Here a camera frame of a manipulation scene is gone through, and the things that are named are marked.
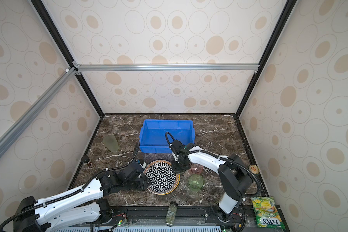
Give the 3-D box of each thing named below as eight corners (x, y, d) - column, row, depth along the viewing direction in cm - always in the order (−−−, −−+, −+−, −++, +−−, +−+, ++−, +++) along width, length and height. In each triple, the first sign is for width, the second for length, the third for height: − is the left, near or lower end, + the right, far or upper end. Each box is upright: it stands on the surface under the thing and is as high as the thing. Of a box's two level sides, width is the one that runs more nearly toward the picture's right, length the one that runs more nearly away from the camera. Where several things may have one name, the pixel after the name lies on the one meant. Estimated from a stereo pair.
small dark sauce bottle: (88, 169, 92) (80, 162, 84) (90, 163, 95) (83, 155, 87) (94, 169, 92) (86, 162, 84) (96, 163, 95) (89, 155, 87)
